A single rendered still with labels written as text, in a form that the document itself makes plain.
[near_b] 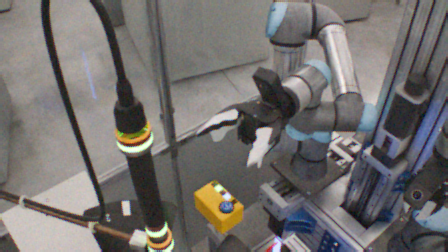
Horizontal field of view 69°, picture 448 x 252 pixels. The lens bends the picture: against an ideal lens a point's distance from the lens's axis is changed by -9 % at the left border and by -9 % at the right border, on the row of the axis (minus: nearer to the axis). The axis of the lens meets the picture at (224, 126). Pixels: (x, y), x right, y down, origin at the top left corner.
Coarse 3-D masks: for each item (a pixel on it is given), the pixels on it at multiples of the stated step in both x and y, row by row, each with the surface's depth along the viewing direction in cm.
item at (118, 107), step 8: (128, 80) 38; (120, 88) 37; (128, 88) 37; (120, 96) 38; (128, 96) 38; (120, 104) 39; (128, 104) 38; (136, 104) 39; (120, 112) 38; (128, 112) 38; (136, 112) 39; (144, 112) 41; (120, 120) 39; (128, 120) 39; (136, 120) 39; (144, 120) 41; (120, 128) 40; (128, 128) 40; (136, 128) 40
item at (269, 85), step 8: (256, 72) 63; (264, 72) 63; (272, 72) 62; (256, 80) 64; (264, 80) 62; (272, 80) 62; (280, 80) 64; (264, 88) 64; (272, 88) 63; (280, 88) 65; (264, 96) 69; (272, 96) 66; (280, 96) 66; (280, 104) 68; (288, 104) 70
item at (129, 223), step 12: (108, 204) 79; (120, 204) 79; (132, 204) 79; (168, 204) 80; (96, 216) 80; (120, 216) 79; (132, 216) 79; (168, 216) 79; (120, 228) 79; (132, 228) 79; (144, 228) 79; (96, 240) 81; (108, 240) 80; (120, 240) 79
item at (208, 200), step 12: (204, 192) 128; (216, 192) 128; (228, 192) 128; (204, 204) 125; (216, 204) 124; (240, 204) 124; (216, 216) 121; (228, 216) 120; (240, 216) 126; (216, 228) 126; (228, 228) 125
